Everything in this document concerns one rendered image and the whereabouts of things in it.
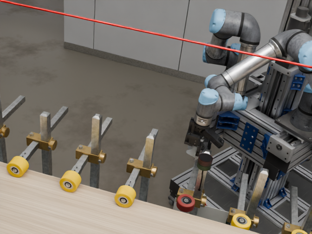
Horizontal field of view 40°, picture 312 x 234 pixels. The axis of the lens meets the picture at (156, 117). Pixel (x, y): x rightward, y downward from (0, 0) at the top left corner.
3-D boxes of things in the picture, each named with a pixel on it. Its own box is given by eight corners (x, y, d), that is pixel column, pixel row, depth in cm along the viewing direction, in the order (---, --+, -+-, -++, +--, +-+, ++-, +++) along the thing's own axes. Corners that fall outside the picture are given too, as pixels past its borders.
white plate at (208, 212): (172, 211, 211) (175, 197, 205) (224, 225, 207) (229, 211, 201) (172, 212, 210) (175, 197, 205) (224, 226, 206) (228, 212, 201)
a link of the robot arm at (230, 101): (234, 85, 189) (211, 86, 185) (246, 98, 180) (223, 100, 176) (230, 100, 193) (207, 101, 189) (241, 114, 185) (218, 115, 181)
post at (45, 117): (46, 186, 223) (43, 109, 196) (52, 188, 223) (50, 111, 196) (43, 190, 221) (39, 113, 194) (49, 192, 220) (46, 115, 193)
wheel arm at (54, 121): (62, 110, 231) (62, 104, 229) (68, 112, 230) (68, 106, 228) (13, 168, 190) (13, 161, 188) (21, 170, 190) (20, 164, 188)
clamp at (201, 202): (178, 194, 204) (179, 186, 201) (205, 202, 202) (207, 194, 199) (175, 202, 199) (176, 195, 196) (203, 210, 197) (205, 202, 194)
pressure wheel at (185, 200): (176, 209, 199) (179, 191, 193) (192, 213, 198) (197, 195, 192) (172, 221, 193) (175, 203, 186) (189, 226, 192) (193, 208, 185)
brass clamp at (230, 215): (228, 213, 203) (230, 205, 200) (256, 221, 201) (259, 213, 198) (226, 223, 198) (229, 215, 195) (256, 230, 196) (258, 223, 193)
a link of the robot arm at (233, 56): (246, 74, 245) (252, 52, 237) (223, 70, 245) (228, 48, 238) (246, 64, 255) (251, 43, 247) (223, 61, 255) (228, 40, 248)
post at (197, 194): (187, 223, 211) (204, 147, 184) (193, 225, 211) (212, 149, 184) (185, 228, 208) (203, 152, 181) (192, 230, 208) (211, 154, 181)
